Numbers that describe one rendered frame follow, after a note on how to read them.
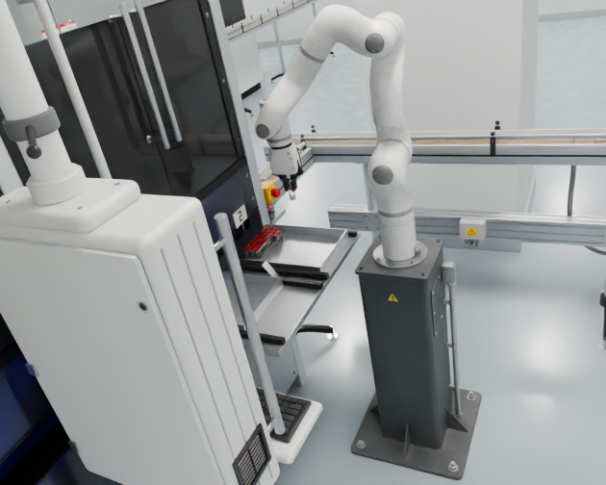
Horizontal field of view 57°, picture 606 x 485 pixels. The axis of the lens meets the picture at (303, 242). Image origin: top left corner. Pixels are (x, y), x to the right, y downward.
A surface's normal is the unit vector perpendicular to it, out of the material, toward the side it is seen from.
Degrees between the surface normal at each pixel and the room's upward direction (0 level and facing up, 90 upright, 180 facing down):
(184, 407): 90
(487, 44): 90
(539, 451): 0
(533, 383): 0
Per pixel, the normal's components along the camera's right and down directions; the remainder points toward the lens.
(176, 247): 0.88, 0.09
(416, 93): -0.41, 0.52
